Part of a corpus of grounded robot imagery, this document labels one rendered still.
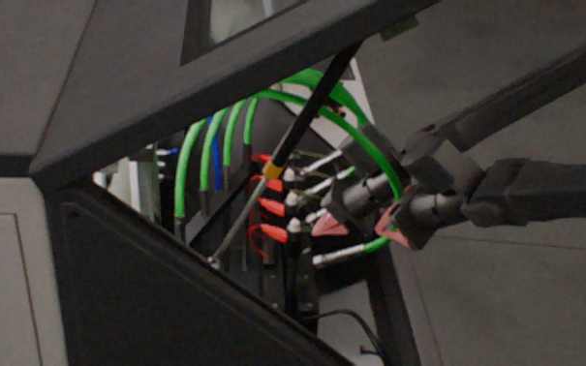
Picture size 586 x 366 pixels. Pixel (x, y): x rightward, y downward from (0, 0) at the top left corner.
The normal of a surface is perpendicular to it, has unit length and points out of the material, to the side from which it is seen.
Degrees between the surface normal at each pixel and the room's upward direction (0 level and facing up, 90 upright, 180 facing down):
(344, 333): 0
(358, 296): 0
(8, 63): 0
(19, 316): 90
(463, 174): 49
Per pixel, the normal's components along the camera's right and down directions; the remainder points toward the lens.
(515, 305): 0.05, -0.83
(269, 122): 0.07, 0.56
